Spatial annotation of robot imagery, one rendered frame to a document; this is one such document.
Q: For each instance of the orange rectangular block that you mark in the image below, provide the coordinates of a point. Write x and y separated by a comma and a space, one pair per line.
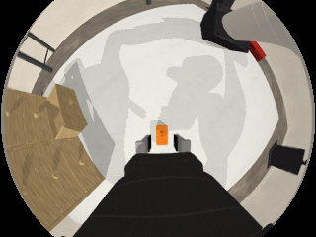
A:
161, 135

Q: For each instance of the light wooden chest of drawers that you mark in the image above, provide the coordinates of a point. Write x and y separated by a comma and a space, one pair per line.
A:
63, 215

